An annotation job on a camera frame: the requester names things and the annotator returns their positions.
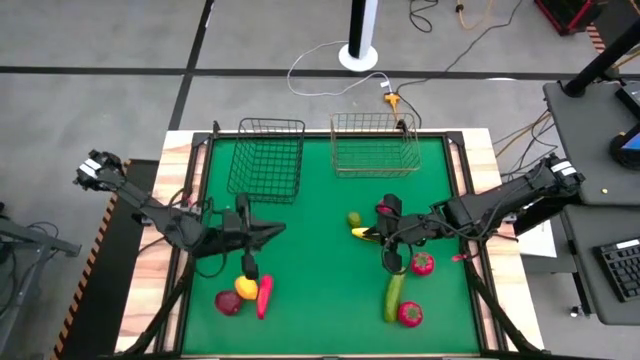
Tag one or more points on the black keyboard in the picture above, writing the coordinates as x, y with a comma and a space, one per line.
622, 270

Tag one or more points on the red bell pepper green stem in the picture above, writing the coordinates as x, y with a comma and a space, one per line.
411, 315
423, 265

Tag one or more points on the black slanted post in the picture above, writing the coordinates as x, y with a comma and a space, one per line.
600, 62

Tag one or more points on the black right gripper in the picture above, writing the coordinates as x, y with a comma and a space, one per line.
400, 227

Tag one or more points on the black flat device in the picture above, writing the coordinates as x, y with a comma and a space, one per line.
631, 97

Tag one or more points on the yellow orange lemon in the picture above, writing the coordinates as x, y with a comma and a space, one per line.
246, 288

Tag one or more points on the black platform hazard stripes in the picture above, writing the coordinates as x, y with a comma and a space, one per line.
100, 280

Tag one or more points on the grey desk with post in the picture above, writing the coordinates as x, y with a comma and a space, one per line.
580, 140

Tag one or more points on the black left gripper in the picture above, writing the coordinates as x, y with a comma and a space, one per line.
247, 235

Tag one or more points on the black white pole round base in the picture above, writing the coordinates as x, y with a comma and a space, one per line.
358, 57

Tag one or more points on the red black crate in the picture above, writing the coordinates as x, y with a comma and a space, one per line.
570, 12

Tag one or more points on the grey metal stand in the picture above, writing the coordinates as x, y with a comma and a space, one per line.
30, 240

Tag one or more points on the grey desk with keyboard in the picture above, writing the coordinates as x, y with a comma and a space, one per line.
585, 280

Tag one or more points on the dark red round fruit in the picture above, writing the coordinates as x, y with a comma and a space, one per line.
228, 303

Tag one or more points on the yellow corn cob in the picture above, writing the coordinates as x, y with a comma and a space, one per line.
360, 233

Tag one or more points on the blue lit round device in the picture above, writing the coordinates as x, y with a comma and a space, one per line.
627, 150

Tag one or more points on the yellow power plug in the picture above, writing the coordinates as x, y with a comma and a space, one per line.
391, 99

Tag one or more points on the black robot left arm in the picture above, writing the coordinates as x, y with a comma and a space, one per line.
150, 210

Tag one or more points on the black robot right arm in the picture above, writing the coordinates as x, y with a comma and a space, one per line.
480, 210

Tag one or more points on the green lime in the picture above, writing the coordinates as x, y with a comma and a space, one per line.
354, 219

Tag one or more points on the long red chili pepper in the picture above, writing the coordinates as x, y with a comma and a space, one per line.
264, 297

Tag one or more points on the metal table frame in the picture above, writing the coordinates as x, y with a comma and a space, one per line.
317, 134

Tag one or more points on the green cucumber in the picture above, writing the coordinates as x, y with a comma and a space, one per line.
393, 300

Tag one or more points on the white paper sheet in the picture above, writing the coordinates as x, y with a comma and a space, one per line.
537, 242

